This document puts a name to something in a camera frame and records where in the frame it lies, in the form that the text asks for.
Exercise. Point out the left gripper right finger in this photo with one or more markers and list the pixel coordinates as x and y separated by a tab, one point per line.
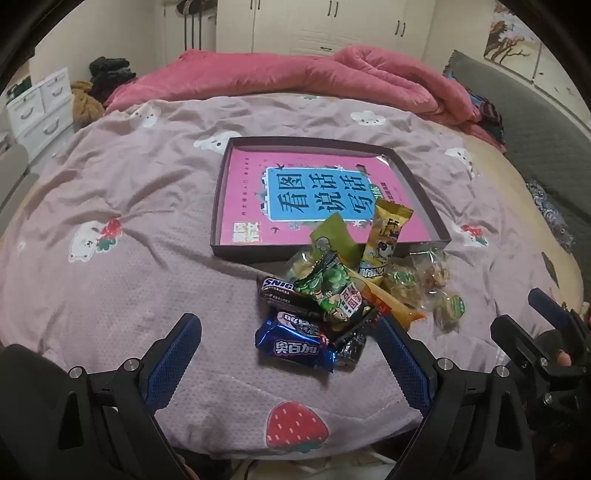
410	361

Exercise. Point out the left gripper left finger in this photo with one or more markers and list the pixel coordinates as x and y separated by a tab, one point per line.
166	361

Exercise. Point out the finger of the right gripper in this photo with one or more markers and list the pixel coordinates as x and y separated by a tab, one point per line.
515	342
560	318

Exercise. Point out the orange cracker packet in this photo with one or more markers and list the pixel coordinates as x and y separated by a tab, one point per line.
385	302

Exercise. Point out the dark brown jelly cup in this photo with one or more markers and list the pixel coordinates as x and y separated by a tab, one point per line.
349	349

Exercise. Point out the clear green label pastry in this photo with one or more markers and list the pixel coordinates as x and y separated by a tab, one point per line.
403	282

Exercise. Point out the green pea snack packet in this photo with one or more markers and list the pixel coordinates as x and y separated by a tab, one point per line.
331	286

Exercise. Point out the blue Oreo packet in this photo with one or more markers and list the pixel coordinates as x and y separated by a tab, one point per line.
291	338

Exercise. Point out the Snickers bar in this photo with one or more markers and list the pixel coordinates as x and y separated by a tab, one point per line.
282	296

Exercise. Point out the yellow cartoon snack bar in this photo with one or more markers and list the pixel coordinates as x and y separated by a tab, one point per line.
389	220

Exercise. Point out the light green snack bag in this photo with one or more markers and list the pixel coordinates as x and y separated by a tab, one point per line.
331	236

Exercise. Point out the right hand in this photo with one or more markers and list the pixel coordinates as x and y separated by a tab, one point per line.
551	342

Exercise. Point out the clear round cookie packet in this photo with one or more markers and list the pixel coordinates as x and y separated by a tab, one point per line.
447	309

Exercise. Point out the blue patterned cloth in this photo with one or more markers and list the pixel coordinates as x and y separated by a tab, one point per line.
561	225

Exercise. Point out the mauve patterned bedsheet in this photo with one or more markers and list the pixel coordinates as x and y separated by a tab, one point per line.
114	245

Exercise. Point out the grey padded headboard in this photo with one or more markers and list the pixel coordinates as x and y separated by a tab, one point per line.
542	144

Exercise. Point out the dark shallow box tray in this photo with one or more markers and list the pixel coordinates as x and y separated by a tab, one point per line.
260	254

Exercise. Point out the pink blue book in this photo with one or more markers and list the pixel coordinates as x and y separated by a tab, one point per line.
277	197

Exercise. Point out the dark patterned clothes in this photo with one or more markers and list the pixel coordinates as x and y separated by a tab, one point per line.
491	119

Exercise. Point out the brown plush blanket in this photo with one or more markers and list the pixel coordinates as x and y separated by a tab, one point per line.
85	108

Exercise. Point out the white drawer cabinet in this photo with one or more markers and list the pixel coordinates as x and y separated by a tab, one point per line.
42	113

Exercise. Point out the pink quilt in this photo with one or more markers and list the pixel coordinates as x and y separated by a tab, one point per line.
360	72

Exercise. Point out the black clothes pile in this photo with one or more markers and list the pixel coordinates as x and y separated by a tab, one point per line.
107	74

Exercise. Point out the white wardrobe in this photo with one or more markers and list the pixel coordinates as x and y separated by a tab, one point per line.
322	27

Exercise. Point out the tree wall painting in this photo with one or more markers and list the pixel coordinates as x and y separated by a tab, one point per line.
513	45

